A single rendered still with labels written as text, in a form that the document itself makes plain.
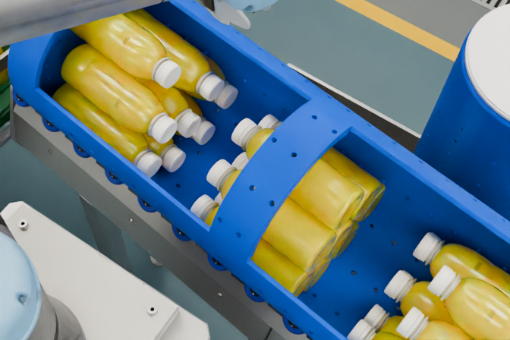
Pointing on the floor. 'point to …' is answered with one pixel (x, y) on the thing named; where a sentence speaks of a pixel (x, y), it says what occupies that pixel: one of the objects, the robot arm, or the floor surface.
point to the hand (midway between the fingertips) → (224, 11)
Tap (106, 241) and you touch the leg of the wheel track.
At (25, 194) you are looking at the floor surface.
